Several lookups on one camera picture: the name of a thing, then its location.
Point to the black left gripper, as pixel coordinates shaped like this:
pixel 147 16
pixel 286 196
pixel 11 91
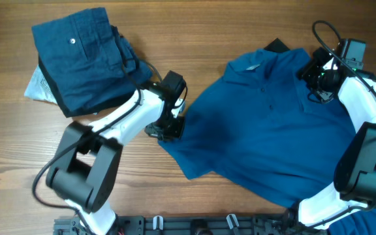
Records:
pixel 175 133

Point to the black garment with logo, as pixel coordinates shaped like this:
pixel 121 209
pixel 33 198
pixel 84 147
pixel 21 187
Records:
pixel 277 46

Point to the folded grey garment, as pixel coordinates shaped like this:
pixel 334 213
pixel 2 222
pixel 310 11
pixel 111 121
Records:
pixel 38 88

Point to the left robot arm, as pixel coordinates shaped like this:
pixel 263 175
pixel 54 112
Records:
pixel 88 156

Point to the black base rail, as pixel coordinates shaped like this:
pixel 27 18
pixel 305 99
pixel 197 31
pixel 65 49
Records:
pixel 259 224

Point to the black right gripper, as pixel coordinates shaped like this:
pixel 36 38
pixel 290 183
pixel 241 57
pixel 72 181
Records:
pixel 307 73

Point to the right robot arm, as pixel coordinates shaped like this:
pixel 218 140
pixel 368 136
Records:
pixel 354 186

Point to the blue polo shirt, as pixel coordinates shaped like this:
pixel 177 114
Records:
pixel 256 127

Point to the folded dark blue shorts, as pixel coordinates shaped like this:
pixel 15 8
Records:
pixel 88 65

